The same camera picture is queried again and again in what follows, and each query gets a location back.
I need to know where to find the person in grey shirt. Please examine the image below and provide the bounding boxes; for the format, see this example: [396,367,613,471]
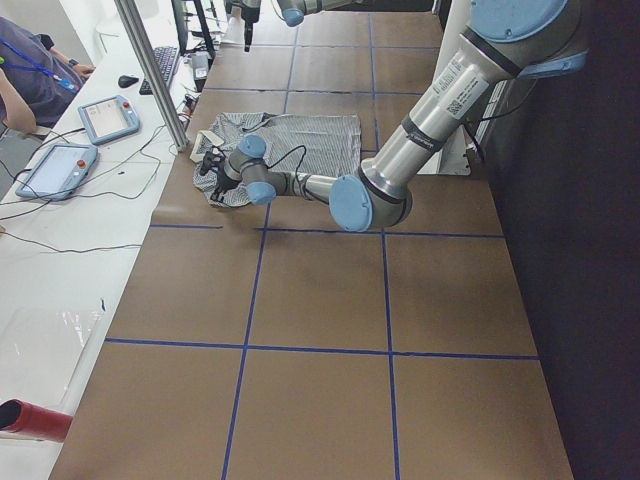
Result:
[1,17,95,134]

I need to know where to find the far teach pendant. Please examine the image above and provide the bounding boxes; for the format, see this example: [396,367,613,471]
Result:
[77,95,141,146]

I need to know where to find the near teach pendant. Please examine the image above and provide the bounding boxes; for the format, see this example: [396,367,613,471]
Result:
[16,144,98,201]

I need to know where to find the black box with label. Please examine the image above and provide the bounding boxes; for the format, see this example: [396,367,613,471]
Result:
[190,51,210,92]

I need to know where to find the black keyboard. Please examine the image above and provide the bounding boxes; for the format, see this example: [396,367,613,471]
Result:
[153,46,180,88]

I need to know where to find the red cylinder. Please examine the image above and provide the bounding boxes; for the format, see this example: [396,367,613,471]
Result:
[1,399,73,443]

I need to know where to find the brown paper table mat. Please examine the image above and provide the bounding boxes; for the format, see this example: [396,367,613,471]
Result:
[49,12,576,480]

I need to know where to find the black computer mouse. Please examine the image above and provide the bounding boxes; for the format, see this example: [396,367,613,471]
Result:
[117,75,139,89]

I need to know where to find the navy white striped polo shirt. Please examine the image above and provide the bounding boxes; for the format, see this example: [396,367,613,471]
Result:
[193,112,361,208]

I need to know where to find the aluminium frame post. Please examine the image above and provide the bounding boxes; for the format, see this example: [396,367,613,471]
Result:
[114,0,188,152]

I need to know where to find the clear plastic bag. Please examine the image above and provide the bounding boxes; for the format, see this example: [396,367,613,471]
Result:
[0,304,104,444]

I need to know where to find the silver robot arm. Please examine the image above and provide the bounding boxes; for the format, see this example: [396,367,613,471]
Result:
[224,0,356,52]
[193,1,592,232]

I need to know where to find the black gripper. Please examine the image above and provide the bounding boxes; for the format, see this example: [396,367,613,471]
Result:
[231,0,261,53]
[199,151,231,204]

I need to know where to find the teach pendant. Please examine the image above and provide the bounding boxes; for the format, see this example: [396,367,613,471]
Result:
[77,95,141,146]
[16,144,98,201]

